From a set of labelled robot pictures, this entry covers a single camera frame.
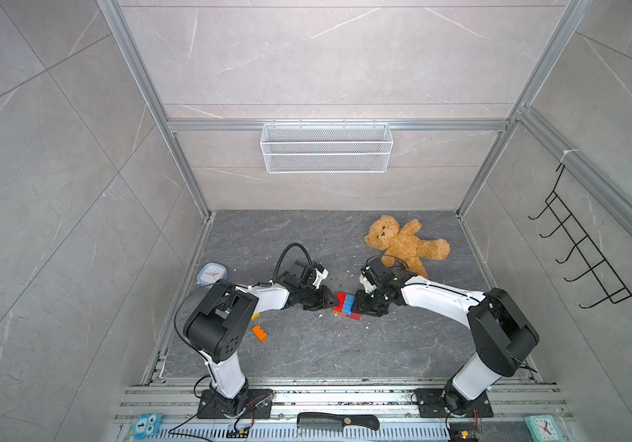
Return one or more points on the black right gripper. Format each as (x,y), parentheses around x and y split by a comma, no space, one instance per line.
(362,308)

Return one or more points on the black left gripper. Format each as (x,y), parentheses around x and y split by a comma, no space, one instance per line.
(325,302)

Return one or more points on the blue lego brick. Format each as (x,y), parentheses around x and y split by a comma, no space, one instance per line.
(348,302)

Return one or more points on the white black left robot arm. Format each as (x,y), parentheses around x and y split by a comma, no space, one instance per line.
(218,324)

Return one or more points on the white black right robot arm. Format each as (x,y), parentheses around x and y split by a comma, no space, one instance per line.
(502,334)

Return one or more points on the brown teddy bear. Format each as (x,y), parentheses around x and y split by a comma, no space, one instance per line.
(401,243)

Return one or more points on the light blue alarm clock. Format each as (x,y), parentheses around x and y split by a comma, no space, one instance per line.
(210,274)

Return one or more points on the black comb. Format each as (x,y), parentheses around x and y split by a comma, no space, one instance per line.
(337,422)

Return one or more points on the teal square clock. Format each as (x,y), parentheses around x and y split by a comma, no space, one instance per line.
(543,428)

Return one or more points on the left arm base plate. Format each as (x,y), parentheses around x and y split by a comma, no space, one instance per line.
(248,403)

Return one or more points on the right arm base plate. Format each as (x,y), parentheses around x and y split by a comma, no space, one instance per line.
(440,403)

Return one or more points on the white wire mesh basket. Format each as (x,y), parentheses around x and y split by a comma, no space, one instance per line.
(326,147)

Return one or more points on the black wall hook rack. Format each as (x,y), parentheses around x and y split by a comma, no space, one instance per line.
(595,262)

